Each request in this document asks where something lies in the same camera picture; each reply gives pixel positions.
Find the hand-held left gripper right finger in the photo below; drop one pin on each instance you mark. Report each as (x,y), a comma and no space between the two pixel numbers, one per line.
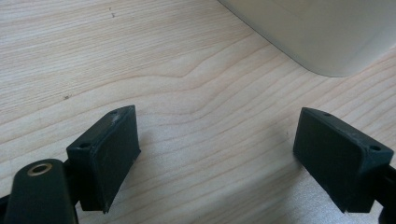
(336,155)

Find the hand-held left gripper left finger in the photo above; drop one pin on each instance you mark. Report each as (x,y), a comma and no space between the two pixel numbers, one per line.
(109,158)

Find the cream plastic bin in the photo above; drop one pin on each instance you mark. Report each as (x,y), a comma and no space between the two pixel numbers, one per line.
(311,34)

